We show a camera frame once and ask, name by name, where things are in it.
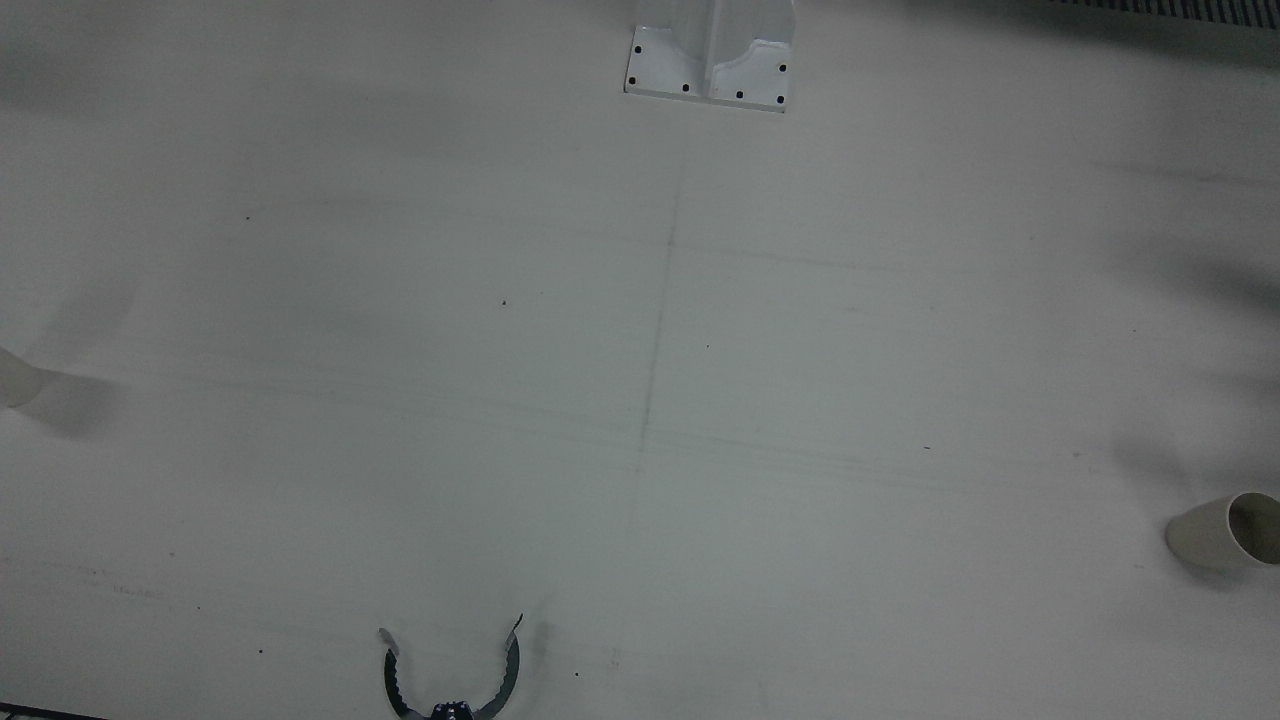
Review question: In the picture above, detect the white plastic pitcher cup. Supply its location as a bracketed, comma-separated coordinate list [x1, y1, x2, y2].
[0, 345, 43, 409]

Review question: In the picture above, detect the white metal mounting pedestal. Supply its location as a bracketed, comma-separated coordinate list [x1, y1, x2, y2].
[624, 0, 798, 113]

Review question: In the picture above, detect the beige paper cup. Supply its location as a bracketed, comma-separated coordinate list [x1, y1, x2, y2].
[1165, 492, 1280, 573]

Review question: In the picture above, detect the grey ribbed vent strip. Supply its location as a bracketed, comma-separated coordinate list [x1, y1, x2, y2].
[1048, 0, 1280, 29]

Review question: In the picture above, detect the metal claw grabber tool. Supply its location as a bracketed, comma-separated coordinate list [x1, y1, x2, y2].
[378, 613, 524, 720]

